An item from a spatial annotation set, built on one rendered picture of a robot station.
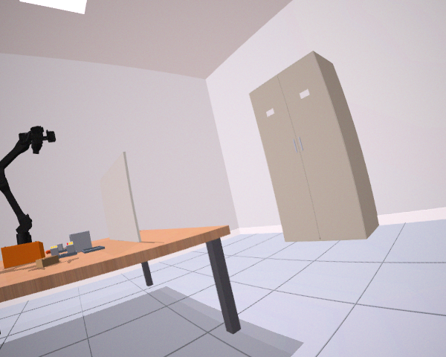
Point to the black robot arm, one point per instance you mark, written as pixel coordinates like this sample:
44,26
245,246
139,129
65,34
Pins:
25,222

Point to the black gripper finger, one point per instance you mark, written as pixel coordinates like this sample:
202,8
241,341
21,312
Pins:
49,135
26,137

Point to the white flat panel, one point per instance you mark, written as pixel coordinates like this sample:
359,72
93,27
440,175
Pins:
118,203

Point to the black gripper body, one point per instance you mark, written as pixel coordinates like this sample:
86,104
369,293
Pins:
37,139

